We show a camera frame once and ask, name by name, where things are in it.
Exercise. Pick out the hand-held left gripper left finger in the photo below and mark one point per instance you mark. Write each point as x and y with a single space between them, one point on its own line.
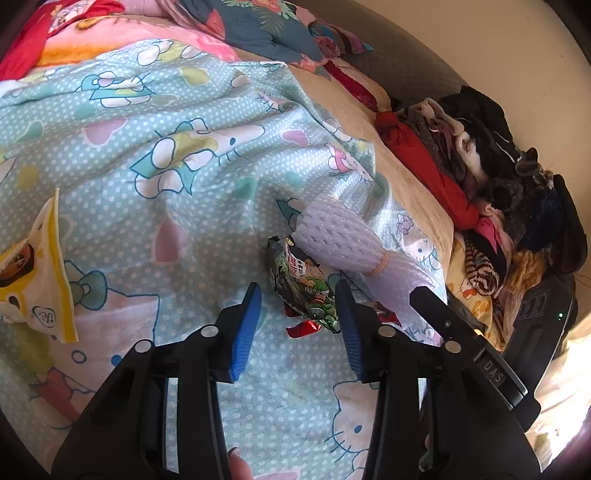
244 332

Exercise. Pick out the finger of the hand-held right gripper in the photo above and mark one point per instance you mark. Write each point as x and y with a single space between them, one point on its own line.
443 318

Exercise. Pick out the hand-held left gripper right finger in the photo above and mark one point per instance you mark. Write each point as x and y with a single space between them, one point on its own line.
351 332

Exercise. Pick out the green snack packet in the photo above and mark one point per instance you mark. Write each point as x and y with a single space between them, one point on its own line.
304 286

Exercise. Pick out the person's left hand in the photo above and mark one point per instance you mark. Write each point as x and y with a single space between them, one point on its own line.
240 466

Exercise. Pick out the red black wrapper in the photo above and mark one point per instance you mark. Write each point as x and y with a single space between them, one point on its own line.
385 316

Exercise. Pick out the yellow cartoon blanket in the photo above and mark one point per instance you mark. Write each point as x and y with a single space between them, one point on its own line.
459 281

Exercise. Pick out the red foil wrapper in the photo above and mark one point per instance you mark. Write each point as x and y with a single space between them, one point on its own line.
304 328

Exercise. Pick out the tan fleece garment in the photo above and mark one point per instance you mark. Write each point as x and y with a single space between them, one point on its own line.
526 272

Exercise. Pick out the brown striped knit cloth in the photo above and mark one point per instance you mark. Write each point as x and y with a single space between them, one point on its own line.
482 272

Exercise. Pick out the rubber band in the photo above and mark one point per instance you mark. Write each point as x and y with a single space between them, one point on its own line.
378 266

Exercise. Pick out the pink garment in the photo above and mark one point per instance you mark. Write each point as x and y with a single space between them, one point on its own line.
491 233

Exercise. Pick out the white foam net sleeve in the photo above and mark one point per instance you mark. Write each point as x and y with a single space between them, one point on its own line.
332 235

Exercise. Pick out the dark fuzzy garment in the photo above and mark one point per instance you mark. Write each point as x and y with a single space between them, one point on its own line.
561 221

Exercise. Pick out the pile of clothes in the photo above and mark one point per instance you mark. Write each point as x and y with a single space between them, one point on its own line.
429 161

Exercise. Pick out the black jacket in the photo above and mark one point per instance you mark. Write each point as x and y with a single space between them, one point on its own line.
485 124

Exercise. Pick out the yellow white snack packet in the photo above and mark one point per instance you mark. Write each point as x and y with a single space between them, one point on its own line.
46 286

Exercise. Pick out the red patterned pillow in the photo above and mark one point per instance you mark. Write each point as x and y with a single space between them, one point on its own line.
360 87

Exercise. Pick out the light blue cartoon blanket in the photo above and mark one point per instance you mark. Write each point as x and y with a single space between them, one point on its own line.
184 92

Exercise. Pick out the grey headboard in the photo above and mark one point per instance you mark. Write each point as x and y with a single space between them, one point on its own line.
406 60

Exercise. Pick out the blue floral quilt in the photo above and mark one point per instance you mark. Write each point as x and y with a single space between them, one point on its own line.
258 27

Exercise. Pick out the red orange printed blanket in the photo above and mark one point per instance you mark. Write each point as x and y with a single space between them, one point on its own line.
92 41

